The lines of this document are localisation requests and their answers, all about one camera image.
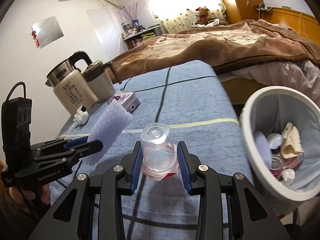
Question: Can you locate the brown teddy bear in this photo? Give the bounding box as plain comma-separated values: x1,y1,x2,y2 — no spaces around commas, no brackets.
195,7,220,26

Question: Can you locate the red chinese knot ornament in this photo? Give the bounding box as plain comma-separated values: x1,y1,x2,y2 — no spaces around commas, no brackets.
31,30,40,48

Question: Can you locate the white round trash bin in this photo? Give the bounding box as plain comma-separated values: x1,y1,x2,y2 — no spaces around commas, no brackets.
240,86,319,215

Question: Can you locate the pink bed sheet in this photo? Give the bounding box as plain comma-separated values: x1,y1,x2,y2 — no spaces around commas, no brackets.
218,60,319,105

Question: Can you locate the white brown-lidded mug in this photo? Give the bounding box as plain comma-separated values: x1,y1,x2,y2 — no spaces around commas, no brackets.
81,60,122,102

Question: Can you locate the beige paper bag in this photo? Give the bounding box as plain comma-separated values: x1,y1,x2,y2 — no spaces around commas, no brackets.
280,122,304,159

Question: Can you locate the red can top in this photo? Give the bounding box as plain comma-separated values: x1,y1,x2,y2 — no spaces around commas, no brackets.
269,155,283,177

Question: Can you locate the white yogurt cup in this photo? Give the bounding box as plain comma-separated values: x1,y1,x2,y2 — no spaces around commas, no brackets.
267,133,282,151

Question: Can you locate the white tissue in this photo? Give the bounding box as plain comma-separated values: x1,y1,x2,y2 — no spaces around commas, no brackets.
73,106,89,125

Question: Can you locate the white electric kettle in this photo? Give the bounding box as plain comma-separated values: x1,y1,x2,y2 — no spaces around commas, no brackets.
46,51,98,116

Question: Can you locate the silver wall mirror sheet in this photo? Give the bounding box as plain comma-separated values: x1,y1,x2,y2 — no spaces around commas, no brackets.
31,16,64,48

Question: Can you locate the white tissue ball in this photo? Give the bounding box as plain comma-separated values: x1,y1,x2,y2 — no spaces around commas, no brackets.
280,168,295,187

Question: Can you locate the pink strawberry milk carton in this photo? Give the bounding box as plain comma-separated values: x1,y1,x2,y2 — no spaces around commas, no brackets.
283,153,304,170

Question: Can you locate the person's left hand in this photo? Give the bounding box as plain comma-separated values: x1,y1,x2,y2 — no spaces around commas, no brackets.
9,184,51,205

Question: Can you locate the wooden headboard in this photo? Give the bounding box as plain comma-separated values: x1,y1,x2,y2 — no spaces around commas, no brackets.
260,7,320,44

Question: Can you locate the cluttered desk shelf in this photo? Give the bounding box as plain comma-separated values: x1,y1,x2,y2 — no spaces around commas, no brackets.
123,24,163,50

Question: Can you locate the purple blueberry milk carton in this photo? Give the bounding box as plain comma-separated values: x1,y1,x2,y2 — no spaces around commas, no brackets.
107,91,140,113

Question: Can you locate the purple branch decoration vase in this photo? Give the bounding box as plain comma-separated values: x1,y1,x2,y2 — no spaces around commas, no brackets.
117,0,150,28

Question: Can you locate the brown fleece blanket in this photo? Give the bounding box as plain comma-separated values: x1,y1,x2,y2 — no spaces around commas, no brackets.
112,20,319,80

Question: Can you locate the heart patterned curtain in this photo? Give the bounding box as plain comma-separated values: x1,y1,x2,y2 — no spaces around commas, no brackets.
147,0,227,34

